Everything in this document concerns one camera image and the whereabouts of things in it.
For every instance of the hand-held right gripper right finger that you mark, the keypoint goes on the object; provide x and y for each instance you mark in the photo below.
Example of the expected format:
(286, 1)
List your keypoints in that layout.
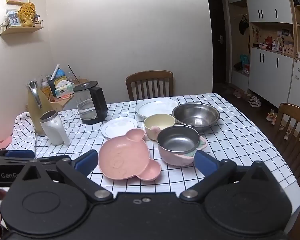
(205, 163)

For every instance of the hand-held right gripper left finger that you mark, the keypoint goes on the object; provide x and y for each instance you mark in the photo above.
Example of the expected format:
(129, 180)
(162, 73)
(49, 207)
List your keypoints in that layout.
(86, 161)

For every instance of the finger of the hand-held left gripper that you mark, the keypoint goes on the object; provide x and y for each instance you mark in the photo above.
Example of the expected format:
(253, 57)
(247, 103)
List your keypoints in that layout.
(50, 160)
(20, 153)

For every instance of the pink steel-lined bowl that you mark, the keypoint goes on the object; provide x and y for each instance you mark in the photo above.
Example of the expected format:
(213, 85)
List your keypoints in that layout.
(177, 140)

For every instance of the pink bear-shaped plate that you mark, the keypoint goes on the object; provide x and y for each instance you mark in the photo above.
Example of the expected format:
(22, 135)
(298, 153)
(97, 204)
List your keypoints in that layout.
(125, 160)

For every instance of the small white plate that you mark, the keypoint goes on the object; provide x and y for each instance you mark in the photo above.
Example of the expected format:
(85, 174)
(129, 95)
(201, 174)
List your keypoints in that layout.
(117, 127)

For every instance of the large steel bowl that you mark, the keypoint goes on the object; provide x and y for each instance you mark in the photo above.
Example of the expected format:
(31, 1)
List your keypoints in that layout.
(196, 115)

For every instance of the large white plate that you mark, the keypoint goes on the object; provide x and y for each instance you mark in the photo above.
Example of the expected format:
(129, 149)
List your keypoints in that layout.
(152, 107)

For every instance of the pink plastic stool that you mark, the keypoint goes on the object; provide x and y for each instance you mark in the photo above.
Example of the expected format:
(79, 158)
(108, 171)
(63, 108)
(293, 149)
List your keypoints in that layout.
(0, 143)

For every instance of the yellow thermos carafe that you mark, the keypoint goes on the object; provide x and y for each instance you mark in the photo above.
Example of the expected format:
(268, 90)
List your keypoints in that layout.
(37, 120)

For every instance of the black white checkered tablecloth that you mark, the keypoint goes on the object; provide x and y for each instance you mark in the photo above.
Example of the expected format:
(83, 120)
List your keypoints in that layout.
(240, 135)

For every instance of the glass electric kettle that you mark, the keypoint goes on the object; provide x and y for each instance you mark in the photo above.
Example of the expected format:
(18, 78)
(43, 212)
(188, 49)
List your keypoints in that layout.
(90, 105)

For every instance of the wooden-top side cabinet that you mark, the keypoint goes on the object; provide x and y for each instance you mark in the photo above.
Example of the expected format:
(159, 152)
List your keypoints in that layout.
(65, 102)

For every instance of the amber bottle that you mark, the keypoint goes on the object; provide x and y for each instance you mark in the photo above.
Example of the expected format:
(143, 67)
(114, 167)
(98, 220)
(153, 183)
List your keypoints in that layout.
(47, 90)

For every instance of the green tissue box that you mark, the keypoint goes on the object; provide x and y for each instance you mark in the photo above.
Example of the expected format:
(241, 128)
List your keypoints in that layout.
(65, 88)

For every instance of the pair of pink slippers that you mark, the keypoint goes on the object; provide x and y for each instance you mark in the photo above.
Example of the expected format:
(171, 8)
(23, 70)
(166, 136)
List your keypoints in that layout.
(238, 93)

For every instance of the pair of grey sneakers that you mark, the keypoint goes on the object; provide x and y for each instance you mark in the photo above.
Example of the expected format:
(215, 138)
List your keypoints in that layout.
(255, 102)

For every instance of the small colourful shoe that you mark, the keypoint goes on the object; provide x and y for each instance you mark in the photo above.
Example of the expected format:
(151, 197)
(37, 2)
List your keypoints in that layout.
(286, 131)
(271, 117)

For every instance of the yellow storage tin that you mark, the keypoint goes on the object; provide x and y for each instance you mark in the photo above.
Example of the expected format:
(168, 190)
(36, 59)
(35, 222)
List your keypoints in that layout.
(60, 78)

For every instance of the white stick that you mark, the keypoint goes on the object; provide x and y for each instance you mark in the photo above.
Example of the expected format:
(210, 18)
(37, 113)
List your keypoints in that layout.
(55, 72)

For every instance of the thin dark stick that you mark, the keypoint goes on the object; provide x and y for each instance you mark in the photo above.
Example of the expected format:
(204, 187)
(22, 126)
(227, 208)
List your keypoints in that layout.
(72, 72)

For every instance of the blue round container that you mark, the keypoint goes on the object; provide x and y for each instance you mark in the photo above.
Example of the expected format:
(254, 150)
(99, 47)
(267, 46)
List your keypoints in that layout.
(61, 70)

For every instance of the wooden slat-back chair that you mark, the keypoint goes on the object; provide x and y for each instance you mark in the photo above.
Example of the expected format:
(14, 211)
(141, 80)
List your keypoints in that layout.
(150, 74)
(292, 110)

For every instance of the lower white cabinet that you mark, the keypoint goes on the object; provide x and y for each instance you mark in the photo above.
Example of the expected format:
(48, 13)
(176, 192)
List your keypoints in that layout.
(267, 75)

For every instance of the dark door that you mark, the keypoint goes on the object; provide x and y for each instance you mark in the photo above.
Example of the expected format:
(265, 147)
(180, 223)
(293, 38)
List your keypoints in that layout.
(217, 55)

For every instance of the teal packet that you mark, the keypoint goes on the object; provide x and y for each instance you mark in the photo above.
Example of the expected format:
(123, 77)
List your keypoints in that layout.
(245, 60)

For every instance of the assorted shelf trinkets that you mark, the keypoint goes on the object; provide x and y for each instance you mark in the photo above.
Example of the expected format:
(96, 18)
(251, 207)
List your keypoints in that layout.
(272, 43)

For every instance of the golden ornament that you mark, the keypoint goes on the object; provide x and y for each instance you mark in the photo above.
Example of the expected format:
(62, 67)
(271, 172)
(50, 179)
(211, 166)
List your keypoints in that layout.
(27, 12)

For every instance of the black hanging bag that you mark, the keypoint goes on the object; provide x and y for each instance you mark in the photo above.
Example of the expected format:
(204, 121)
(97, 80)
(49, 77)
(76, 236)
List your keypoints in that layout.
(243, 26)

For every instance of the upper white cabinet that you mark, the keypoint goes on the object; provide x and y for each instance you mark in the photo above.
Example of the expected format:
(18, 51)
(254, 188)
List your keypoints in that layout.
(265, 0)

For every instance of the wooden wall shelf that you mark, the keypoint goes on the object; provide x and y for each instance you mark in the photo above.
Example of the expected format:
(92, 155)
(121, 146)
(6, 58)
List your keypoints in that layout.
(20, 30)

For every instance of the small photo frame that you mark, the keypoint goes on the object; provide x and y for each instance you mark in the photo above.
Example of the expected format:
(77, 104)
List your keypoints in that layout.
(13, 17)

